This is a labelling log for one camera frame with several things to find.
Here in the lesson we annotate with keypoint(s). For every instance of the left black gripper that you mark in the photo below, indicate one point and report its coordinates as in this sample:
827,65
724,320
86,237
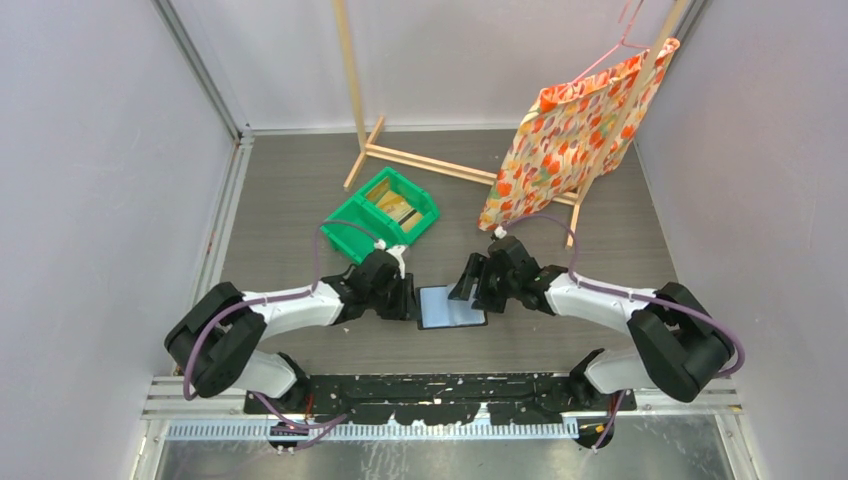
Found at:
406,306

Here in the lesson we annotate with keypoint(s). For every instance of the gold card with stripe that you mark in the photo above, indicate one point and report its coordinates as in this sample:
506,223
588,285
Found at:
407,218

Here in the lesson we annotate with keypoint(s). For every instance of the green plastic two-compartment bin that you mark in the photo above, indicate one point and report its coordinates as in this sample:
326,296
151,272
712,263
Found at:
357,224

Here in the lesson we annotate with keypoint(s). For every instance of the floral orange cloth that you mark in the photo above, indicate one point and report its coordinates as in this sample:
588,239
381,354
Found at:
570,128

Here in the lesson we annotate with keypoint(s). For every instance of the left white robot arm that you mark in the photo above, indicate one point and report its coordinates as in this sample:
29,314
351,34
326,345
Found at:
215,344

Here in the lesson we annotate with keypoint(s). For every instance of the gold patterned card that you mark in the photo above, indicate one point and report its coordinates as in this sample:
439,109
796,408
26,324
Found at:
378,191

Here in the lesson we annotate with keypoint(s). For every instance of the slotted metal rail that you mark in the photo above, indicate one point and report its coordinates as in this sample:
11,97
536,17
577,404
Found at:
481,428

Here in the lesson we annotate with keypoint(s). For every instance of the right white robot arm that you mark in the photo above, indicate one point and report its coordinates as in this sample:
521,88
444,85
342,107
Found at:
676,347

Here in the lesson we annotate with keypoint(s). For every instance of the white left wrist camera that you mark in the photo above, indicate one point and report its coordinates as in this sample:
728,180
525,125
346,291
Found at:
396,251

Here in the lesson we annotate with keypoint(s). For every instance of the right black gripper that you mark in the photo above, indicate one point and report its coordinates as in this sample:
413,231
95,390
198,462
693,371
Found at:
479,266

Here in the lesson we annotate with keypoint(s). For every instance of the pink wire hanger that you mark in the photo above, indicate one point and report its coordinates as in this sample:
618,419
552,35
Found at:
630,12

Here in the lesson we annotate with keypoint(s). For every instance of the aluminium corner frame post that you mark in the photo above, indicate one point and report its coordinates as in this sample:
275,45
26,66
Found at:
193,58

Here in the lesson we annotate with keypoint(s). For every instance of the black leather card holder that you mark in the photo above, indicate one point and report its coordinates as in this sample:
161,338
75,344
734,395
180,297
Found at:
437,311

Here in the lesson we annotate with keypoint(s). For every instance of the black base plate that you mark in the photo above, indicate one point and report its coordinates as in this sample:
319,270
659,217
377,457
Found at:
536,398

